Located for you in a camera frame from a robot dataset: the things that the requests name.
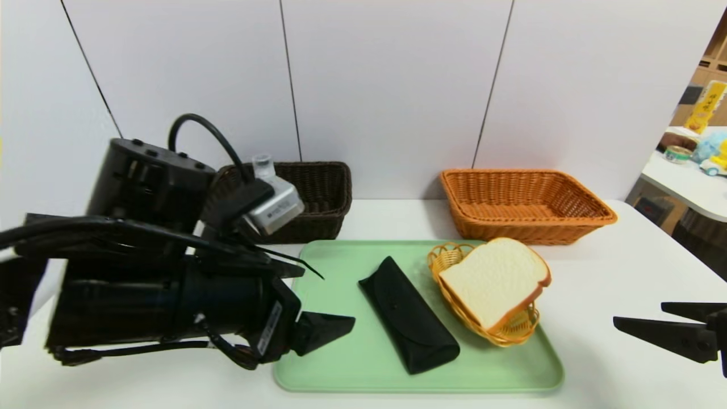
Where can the white bread slice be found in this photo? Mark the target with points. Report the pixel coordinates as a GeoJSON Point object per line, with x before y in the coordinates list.
{"type": "Point", "coordinates": [494, 281]}

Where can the large dark brown wicker basket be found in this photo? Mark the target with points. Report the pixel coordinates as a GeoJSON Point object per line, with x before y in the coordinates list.
{"type": "Point", "coordinates": [324, 193]}

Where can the light blue plush toy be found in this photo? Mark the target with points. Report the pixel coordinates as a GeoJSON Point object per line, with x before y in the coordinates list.
{"type": "Point", "coordinates": [710, 145]}

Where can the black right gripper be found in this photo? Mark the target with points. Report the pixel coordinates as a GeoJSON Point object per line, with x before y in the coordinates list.
{"type": "Point", "coordinates": [720, 346]}

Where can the dark blue box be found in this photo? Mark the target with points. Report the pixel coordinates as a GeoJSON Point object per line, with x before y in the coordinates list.
{"type": "Point", "coordinates": [650, 210]}

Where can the yellow printed box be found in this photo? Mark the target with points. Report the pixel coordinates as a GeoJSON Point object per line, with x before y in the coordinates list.
{"type": "Point", "coordinates": [704, 108]}

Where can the small yellow wicker basket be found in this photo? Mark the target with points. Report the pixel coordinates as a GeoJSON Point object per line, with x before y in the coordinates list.
{"type": "Point", "coordinates": [514, 334]}

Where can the white plastic bottle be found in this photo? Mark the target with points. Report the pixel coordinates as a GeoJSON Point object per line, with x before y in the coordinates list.
{"type": "Point", "coordinates": [263, 167]}

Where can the wooden shelf unit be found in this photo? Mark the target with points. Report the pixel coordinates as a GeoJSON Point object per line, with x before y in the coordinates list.
{"type": "Point", "coordinates": [715, 51]}

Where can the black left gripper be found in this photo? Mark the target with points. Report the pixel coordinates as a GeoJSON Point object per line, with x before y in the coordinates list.
{"type": "Point", "coordinates": [279, 325]}

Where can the small tin can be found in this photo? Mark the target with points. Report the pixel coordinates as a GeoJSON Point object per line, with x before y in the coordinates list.
{"type": "Point", "coordinates": [677, 155]}

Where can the large orange wicker basket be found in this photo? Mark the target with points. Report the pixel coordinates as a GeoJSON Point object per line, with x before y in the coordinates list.
{"type": "Point", "coordinates": [511, 227]}

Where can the white side table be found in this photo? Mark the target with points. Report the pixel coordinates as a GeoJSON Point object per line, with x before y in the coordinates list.
{"type": "Point", "coordinates": [693, 187]}

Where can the brown soft item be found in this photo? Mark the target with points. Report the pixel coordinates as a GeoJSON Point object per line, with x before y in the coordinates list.
{"type": "Point", "coordinates": [676, 141]}

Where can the black zip tie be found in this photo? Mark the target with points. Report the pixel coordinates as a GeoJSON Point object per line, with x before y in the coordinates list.
{"type": "Point", "coordinates": [301, 268]}

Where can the yellow toy car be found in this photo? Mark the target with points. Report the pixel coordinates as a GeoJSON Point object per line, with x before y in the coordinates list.
{"type": "Point", "coordinates": [717, 166]}

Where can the black glasses case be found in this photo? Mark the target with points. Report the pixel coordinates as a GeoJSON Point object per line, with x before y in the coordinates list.
{"type": "Point", "coordinates": [409, 318]}

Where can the light green plastic tray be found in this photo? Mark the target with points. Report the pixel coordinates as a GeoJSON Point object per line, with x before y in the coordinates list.
{"type": "Point", "coordinates": [352, 369]}

